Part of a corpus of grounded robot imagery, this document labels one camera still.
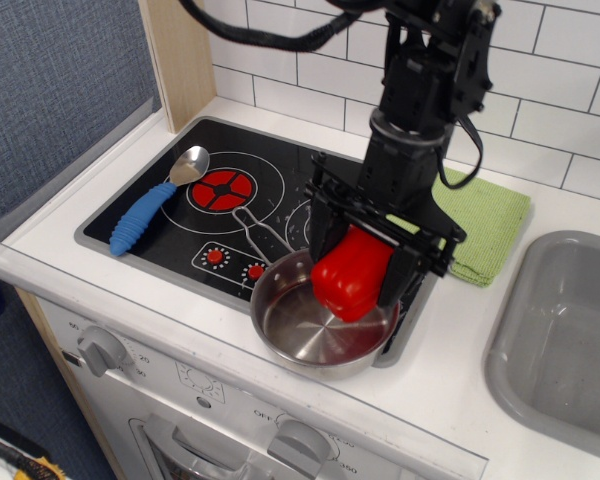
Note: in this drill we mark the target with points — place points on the white toy oven front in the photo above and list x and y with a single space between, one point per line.
163 419

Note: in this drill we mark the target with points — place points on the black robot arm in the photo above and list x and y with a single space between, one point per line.
436 59

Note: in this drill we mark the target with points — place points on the green folded cloth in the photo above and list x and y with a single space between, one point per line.
492 216

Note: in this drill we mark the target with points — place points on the red toy bell pepper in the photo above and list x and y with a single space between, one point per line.
347 281

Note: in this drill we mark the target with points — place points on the yellow black object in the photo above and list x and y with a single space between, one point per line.
26 460

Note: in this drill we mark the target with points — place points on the wooden post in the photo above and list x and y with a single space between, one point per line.
181 57

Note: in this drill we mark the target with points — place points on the blue handled metal spoon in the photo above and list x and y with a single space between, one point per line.
189 167

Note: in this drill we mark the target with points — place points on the silver pot with handle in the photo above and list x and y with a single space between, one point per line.
303 335

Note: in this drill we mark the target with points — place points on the grey right oven knob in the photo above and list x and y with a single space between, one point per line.
300 447

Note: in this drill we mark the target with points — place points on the grey oven knob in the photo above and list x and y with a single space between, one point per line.
100 350
300 447

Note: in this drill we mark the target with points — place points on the black toy stovetop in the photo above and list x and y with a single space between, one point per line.
194 242

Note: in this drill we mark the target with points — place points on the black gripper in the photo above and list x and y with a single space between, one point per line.
389 196

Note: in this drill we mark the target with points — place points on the grey left oven knob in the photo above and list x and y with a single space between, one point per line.
100 350

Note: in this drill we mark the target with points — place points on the grey sink basin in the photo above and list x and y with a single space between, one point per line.
543 367

